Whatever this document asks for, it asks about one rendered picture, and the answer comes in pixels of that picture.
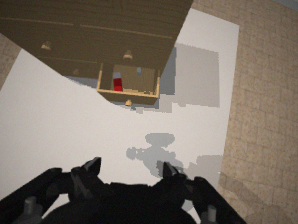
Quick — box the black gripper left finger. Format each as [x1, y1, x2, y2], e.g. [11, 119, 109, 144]
[0, 157, 115, 224]

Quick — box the tan wooden chest of drawers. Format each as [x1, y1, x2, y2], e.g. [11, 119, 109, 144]
[0, 0, 194, 78]

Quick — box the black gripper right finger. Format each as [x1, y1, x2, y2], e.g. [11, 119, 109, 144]
[139, 162, 247, 224]

